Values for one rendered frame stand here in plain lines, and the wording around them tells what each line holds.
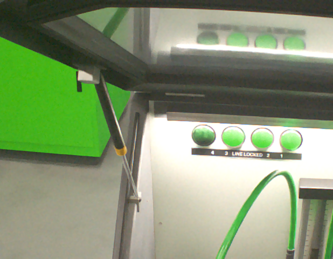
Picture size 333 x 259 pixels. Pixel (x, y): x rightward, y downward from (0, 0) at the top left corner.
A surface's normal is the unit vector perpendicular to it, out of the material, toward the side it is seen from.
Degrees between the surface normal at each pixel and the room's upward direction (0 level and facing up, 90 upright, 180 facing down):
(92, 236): 0
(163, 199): 90
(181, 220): 90
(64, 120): 90
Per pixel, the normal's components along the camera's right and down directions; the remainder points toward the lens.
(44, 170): -0.03, -0.88
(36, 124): -0.17, 0.47
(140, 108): -0.13, -0.33
